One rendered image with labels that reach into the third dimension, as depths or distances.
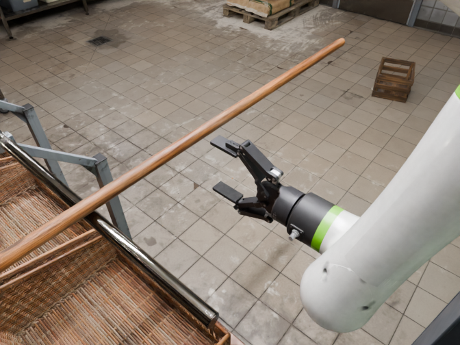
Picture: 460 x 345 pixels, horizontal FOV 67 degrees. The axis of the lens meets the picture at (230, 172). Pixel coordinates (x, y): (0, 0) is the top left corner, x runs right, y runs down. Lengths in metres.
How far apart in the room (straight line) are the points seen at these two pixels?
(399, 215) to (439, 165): 0.07
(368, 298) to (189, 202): 1.90
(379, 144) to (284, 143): 0.74
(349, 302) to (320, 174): 2.10
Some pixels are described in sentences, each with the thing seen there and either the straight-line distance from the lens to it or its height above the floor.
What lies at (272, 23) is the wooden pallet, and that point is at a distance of 4.76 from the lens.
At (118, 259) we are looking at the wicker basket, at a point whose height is 0.59.
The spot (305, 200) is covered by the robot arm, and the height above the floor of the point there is 1.24.
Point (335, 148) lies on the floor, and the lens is 2.82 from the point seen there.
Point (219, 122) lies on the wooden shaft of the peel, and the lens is 0.89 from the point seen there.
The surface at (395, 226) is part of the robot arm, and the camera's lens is 0.43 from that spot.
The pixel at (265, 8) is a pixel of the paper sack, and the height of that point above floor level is 0.24.
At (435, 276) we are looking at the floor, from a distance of 2.27.
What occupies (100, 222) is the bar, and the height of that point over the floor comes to 1.17.
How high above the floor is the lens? 1.71
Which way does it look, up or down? 43 degrees down
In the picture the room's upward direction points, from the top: straight up
